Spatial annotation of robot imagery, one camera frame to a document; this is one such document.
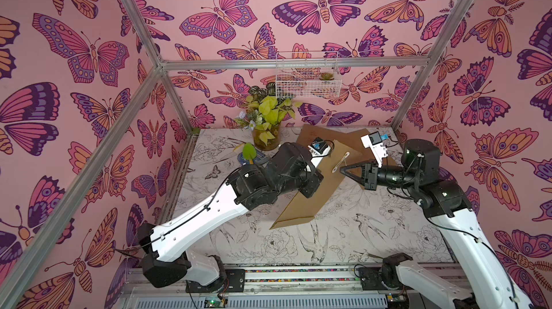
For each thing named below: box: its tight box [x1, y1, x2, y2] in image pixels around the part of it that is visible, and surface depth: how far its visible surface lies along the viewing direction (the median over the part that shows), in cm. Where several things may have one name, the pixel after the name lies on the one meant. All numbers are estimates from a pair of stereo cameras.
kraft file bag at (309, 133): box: [296, 123, 339, 146], surface depth 123 cm
